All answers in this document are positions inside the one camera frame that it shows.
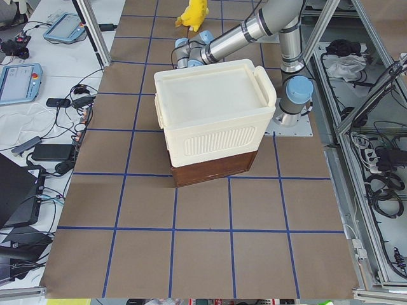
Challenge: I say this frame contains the black power brick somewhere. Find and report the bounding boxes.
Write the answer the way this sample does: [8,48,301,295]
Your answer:
[31,144,73,161]

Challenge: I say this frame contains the dark wooden drawer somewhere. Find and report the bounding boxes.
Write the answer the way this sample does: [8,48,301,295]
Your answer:
[170,151,258,187]

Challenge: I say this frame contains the aluminium frame post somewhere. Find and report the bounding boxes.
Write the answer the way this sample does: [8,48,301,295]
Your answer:
[72,0,111,69]

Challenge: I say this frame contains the yellow plush dinosaur toy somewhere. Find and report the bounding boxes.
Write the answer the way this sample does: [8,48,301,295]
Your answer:
[175,0,209,32]

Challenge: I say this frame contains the blue teach pendant far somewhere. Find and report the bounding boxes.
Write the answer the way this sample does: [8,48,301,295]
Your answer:
[43,13,86,44]

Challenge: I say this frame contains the cream plastic storage box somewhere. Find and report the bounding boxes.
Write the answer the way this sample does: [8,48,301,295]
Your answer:
[154,59,277,167]

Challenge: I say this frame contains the blue teach pendant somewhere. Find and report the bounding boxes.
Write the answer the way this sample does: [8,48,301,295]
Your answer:
[43,13,86,44]
[1,63,43,105]

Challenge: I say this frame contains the white crumpled cloth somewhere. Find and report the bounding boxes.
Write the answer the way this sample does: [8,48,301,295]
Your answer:
[327,55,367,82]

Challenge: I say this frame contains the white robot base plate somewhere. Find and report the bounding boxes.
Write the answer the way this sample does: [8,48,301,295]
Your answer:
[264,98,314,137]

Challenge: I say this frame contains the black laptop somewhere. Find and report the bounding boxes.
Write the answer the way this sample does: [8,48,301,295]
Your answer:
[1,155,45,229]

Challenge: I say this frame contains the silver robot arm near drawer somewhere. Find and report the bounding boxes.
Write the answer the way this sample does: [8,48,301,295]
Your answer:
[171,1,306,87]

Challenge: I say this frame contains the blue teach pendant near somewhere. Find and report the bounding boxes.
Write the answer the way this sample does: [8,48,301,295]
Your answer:
[1,63,43,105]

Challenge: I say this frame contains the black power adapter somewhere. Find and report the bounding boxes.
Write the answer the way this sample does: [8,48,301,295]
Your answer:
[99,24,117,32]

